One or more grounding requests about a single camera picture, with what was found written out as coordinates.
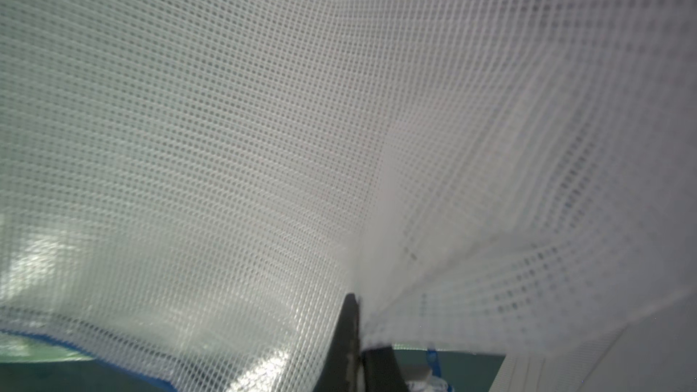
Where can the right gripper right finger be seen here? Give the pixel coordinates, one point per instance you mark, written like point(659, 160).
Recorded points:
point(381, 371)

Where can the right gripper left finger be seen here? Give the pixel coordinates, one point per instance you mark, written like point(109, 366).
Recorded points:
point(340, 370)

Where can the green mesh document bag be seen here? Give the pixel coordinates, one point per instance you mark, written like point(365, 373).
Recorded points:
point(20, 349)

